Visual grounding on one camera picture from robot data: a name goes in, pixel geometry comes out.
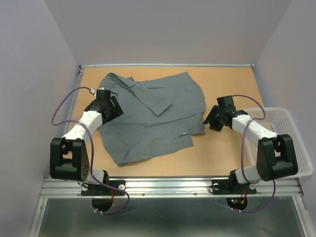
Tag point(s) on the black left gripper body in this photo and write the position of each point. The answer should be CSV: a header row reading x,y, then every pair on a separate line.
x,y
115,111

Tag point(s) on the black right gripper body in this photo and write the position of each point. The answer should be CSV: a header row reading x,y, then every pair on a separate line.
x,y
215,118

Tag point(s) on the grey long sleeve shirt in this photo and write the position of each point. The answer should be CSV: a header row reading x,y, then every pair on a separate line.
x,y
160,116

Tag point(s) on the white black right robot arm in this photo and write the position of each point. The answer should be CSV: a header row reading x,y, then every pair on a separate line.
x,y
276,156

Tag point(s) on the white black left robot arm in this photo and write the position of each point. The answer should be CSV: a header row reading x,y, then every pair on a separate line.
x,y
68,154

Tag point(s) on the white perforated plastic basket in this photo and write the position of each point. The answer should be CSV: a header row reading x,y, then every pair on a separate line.
x,y
288,141

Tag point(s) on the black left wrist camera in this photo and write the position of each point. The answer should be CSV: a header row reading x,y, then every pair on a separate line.
x,y
103,97

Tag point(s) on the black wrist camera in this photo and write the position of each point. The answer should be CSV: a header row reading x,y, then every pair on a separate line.
x,y
226,103
103,97

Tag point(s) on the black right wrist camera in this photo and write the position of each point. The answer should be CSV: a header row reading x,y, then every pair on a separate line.
x,y
226,103

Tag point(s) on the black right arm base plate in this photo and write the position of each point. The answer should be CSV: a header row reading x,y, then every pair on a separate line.
x,y
224,187

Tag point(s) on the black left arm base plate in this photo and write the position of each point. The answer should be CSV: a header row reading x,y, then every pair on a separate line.
x,y
99,190

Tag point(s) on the aluminium front frame rail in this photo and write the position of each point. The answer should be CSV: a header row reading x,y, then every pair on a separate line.
x,y
167,187

